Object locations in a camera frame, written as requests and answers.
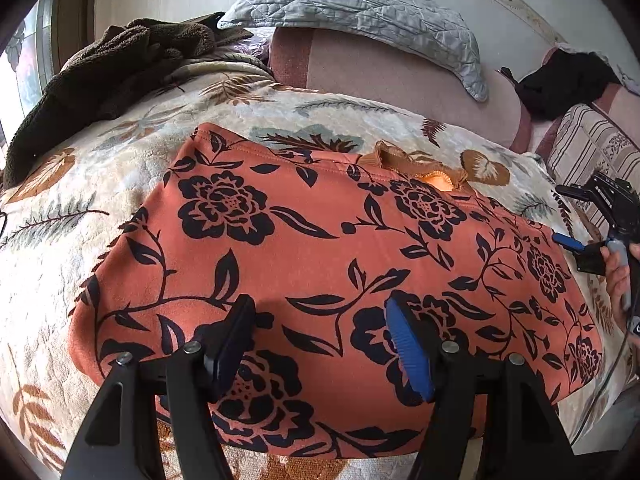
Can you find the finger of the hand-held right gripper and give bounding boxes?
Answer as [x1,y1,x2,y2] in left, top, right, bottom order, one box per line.
[552,233,609,276]
[555,174,636,226]

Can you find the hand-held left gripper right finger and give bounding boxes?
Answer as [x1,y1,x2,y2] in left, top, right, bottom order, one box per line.
[385,291,576,480]

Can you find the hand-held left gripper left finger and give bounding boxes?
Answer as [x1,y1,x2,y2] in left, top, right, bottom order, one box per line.
[60,294,257,480]

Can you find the orange floral shirt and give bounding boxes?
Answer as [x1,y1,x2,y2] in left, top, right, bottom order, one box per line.
[67,122,604,461]

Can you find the person's right hand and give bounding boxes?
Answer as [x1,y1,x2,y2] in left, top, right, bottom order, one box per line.
[604,252,632,331]

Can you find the striped floral cushion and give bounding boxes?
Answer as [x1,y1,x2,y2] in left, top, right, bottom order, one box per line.
[545,104,640,241]

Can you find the black garment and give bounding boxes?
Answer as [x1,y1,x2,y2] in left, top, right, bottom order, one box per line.
[500,50,626,121]

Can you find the leaf print blanket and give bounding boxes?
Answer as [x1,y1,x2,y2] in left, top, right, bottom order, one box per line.
[0,55,640,480]

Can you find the purple patterned cloth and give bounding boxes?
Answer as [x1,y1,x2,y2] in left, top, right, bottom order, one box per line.
[215,40,274,69]

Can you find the brown fleece garment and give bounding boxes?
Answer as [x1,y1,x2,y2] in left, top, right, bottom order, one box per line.
[2,12,256,189]

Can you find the grey quilted pillow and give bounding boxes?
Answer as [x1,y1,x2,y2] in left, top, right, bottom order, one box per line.
[217,0,490,102]

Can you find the stained glass window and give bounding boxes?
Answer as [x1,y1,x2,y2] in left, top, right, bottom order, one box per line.
[0,2,57,161]

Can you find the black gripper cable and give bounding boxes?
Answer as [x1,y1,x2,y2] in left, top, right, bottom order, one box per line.
[570,327,639,448]

